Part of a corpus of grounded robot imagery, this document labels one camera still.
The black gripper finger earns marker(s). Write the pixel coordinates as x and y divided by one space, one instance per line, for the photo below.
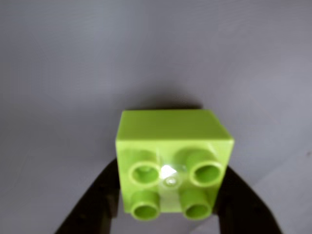
243 209
97 207

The green lego duplo block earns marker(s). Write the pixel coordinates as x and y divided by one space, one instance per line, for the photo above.
170 131

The grey rubber mat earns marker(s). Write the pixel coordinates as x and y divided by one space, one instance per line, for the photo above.
73 48

